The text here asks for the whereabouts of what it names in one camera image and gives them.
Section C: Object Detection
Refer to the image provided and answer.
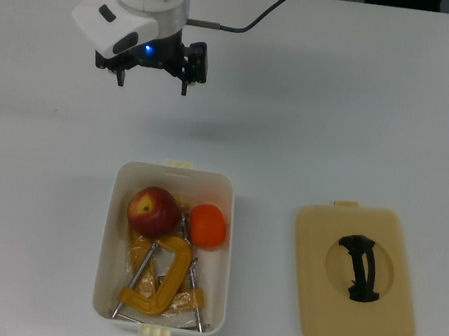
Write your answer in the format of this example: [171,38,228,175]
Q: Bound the orange fruit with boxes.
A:
[185,201,230,251]

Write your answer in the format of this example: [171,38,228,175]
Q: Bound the beige lid with black handle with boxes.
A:
[279,194,433,336]

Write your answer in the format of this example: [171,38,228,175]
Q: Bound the red apple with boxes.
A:
[123,182,185,242]

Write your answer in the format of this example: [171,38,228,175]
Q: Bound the white plastic container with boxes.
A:
[87,151,246,336]

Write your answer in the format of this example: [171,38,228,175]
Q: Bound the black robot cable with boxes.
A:
[185,0,305,42]

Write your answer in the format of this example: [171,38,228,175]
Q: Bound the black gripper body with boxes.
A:
[120,21,189,75]

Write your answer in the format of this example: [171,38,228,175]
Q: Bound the yellow C-clamp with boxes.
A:
[117,195,228,335]
[105,228,198,329]

